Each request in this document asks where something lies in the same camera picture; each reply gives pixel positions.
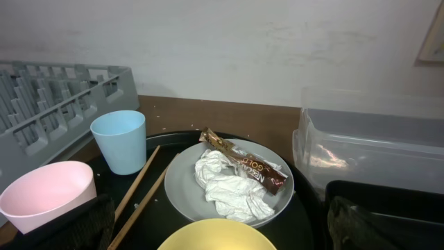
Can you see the pink plastic cup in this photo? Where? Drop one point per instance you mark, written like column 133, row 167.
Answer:
column 46, row 193

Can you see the clear plastic waste bin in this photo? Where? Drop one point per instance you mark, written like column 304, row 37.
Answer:
column 373, row 138

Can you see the brown coffee sachet wrapper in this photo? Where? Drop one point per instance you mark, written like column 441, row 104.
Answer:
column 247, row 163

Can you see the light blue plastic cup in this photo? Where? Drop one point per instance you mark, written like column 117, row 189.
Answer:
column 121, row 137

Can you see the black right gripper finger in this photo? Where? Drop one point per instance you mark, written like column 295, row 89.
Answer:
column 88, row 226

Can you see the black food waste bin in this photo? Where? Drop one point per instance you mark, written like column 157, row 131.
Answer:
column 365, row 216

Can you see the yellow plastic bowl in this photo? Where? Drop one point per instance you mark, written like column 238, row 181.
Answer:
column 217, row 234

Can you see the white tissue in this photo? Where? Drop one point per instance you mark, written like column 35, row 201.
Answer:
column 235, row 195

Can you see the grey round plate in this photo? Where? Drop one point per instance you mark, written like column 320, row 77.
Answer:
column 188, row 198

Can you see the grey dishwasher rack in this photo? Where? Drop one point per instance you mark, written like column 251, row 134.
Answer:
column 47, row 109

